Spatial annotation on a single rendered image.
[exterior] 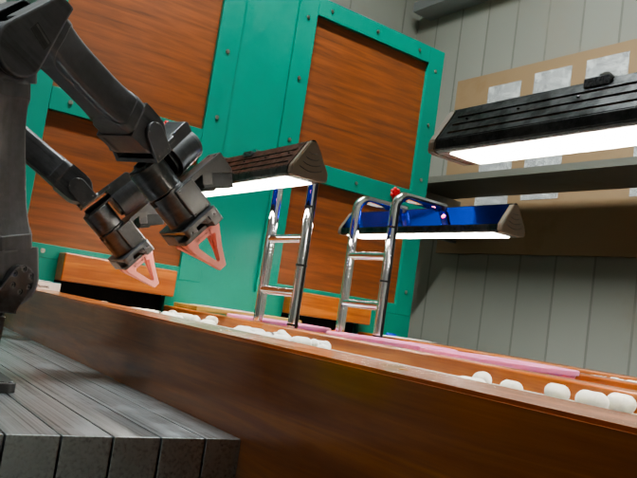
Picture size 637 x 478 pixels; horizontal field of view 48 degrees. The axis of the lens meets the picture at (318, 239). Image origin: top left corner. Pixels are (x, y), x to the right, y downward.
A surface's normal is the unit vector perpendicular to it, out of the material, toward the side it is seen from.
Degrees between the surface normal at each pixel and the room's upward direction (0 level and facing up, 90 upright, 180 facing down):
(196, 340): 90
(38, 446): 90
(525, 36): 90
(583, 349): 90
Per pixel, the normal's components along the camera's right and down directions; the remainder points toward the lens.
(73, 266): 0.57, 0.00
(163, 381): -0.81, -0.18
